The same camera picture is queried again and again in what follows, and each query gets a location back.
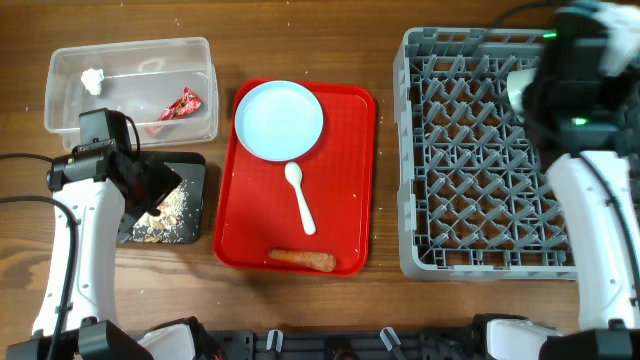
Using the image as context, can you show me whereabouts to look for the rice and peanut leftovers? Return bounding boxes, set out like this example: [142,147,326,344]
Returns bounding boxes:
[131,185,188,243]

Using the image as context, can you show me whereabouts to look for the red snack wrapper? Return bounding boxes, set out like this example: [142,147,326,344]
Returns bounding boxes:
[144,87,203,138]

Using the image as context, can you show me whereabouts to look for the white tissue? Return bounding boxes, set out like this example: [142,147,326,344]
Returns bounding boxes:
[81,68,105,96]

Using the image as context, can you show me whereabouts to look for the light blue plate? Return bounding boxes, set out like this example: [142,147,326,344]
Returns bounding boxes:
[234,80,324,162]

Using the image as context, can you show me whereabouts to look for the white plastic spoon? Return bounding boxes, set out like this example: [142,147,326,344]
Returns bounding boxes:
[285,162,316,236]

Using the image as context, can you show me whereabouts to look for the orange carrot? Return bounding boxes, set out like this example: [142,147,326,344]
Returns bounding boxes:
[268,249,337,273]

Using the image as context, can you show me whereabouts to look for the mint green bowl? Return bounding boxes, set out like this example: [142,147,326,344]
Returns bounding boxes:
[506,68,536,122]

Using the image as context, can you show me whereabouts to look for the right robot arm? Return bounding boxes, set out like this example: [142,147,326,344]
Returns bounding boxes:
[480,1,639,359]

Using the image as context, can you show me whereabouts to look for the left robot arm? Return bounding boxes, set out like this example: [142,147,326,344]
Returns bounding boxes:
[6,108,197,359]

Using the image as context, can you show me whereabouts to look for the grey dishwasher rack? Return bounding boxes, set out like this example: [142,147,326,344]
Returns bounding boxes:
[393,27,576,281]

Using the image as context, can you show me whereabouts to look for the black plastic tray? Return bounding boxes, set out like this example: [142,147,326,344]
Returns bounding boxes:
[118,151,206,244]

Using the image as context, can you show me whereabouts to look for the clear plastic bin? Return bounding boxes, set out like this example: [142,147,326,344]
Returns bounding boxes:
[44,37,219,151]

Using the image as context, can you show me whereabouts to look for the red serving tray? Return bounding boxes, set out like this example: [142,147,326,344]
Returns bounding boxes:
[213,82,376,277]

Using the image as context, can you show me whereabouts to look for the left black cable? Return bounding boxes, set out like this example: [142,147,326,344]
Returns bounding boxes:
[0,115,142,360]

